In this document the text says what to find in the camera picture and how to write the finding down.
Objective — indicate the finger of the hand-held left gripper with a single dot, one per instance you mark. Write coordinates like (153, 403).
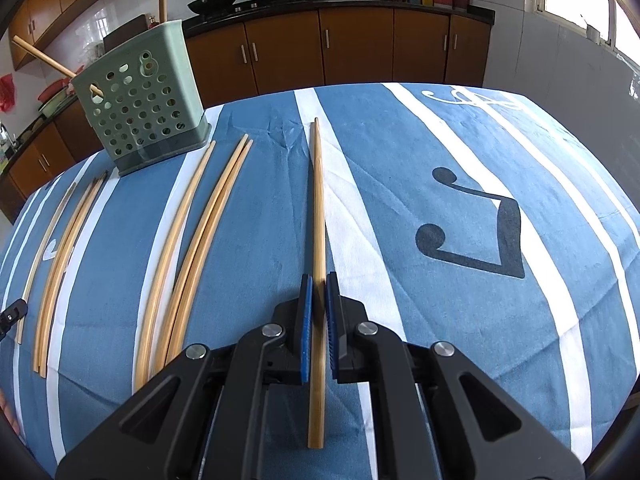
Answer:
(12, 312)

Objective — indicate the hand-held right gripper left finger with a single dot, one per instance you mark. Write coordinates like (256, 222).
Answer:
(306, 320)

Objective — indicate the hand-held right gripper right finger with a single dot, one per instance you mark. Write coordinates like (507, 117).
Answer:
(331, 330)

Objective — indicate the green perforated utensil holder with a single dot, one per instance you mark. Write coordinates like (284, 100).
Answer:
(145, 110)

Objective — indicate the metal faucet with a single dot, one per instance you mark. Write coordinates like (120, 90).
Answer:
(4, 135)

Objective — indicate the blue white striped tablecloth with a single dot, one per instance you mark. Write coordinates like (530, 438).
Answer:
(425, 160)

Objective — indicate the green plastic basin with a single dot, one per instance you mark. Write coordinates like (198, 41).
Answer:
(52, 104)

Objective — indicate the red plastic bag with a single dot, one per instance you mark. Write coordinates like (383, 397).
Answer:
(5, 92)

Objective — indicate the red plastic basin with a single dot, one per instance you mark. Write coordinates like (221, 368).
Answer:
(55, 89)

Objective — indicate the wooden base cabinets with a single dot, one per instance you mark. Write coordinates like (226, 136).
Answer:
(360, 45)

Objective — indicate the dark wooden cutting board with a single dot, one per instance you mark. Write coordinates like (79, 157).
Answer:
(125, 27)

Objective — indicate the black gas stove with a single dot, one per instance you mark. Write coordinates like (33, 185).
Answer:
(247, 6)

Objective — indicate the wooden wall cabinets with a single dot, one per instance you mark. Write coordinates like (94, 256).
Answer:
(45, 5)

